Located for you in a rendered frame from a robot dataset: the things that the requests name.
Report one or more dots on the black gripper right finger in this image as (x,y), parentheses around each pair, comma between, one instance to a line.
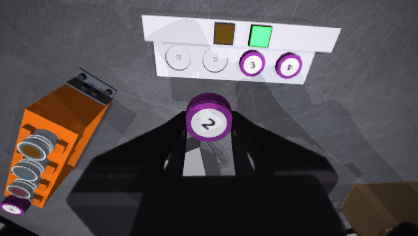
(275,155)

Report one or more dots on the white threaded tube neck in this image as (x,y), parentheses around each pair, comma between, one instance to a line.
(35,147)

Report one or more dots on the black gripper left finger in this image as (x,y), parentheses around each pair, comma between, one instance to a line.
(147,153)

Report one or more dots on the brown cardboard box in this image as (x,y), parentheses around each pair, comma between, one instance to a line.
(375,209)

